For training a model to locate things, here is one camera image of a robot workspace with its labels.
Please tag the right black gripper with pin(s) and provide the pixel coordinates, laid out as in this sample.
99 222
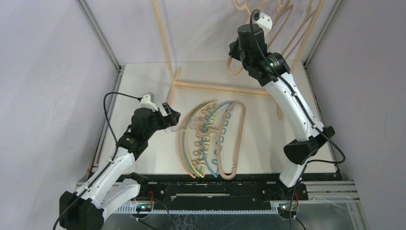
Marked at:
251 34

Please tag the yellow wire hanger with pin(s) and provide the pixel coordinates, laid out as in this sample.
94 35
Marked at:
201 144

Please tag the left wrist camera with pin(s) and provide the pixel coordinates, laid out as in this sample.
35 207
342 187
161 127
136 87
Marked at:
147 101

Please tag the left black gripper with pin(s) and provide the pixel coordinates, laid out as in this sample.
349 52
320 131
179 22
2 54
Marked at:
172 119

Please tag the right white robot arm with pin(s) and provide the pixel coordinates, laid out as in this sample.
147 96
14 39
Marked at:
274 75

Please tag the orange wire hanger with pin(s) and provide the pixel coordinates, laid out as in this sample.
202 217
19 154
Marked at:
180 147

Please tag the green wire hanger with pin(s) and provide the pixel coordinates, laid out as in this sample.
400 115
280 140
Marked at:
185 139

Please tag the wooden clothes rack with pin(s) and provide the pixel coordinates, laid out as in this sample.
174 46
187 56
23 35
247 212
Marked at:
175 74

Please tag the right circuit board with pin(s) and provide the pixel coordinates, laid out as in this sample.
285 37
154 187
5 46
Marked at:
286 209

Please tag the left circuit board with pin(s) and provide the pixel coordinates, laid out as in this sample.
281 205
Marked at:
143 208

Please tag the blue wire hanger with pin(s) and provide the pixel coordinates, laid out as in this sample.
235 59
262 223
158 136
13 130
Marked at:
215 122

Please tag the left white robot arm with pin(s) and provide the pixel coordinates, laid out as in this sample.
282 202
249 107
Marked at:
90 205

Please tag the circuit board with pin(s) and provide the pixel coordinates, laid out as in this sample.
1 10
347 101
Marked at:
286 209
143 208

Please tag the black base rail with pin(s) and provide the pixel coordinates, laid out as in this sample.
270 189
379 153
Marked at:
245 192

